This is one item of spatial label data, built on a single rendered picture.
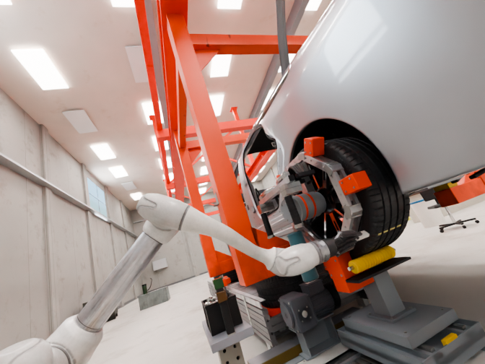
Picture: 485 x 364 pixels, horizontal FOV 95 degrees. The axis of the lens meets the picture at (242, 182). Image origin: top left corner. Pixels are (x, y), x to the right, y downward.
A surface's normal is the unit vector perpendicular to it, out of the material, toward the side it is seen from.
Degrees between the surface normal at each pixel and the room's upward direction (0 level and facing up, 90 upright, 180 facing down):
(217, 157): 90
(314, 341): 90
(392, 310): 90
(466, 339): 90
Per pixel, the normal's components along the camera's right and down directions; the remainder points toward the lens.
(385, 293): 0.24, -0.36
